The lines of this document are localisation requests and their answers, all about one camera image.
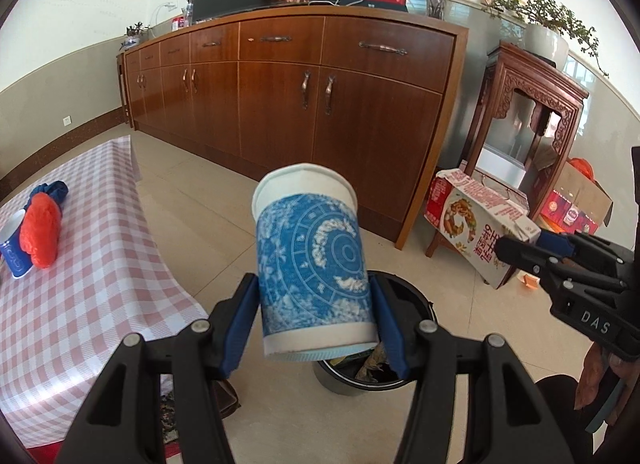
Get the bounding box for blue cloth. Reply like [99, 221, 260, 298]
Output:
[30, 180, 70, 205]

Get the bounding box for brown wooden sideboard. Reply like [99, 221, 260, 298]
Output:
[122, 1, 470, 251]

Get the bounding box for orange plastic bag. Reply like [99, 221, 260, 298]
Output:
[21, 192, 63, 269]

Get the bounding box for carved wooden stand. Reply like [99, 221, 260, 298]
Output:
[426, 41, 591, 285]

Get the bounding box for black trash bucket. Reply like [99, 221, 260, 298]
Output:
[312, 271, 433, 397]

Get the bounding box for brown cardboard box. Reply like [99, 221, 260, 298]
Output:
[540, 159, 613, 237]

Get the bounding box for red and white carton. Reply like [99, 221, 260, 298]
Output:
[424, 169, 542, 291]

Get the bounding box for small potted plant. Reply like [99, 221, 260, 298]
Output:
[120, 21, 151, 51]

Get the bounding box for pink checkered tablecloth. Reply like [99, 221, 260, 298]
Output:
[0, 136, 211, 450]

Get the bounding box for dark wooden coffee table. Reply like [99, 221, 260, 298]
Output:
[217, 379, 242, 420]

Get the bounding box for glass vase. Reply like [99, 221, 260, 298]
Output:
[424, 0, 453, 21]

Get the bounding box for person's right hand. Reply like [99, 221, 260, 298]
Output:
[574, 341, 636, 412]

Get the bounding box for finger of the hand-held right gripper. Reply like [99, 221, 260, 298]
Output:
[536, 230, 626, 267]
[495, 236, 558, 281]

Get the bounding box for blue patterned paper cup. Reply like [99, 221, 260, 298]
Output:
[251, 162, 378, 363]

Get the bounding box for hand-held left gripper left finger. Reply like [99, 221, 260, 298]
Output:
[52, 271, 261, 464]

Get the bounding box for large potted green plant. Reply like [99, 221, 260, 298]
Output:
[482, 0, 608, 77]

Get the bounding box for red patterned rug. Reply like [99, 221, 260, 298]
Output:
[22, 384, 186, 464]

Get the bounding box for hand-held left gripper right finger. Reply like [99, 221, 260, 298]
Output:
[367, 271, 576, 464]

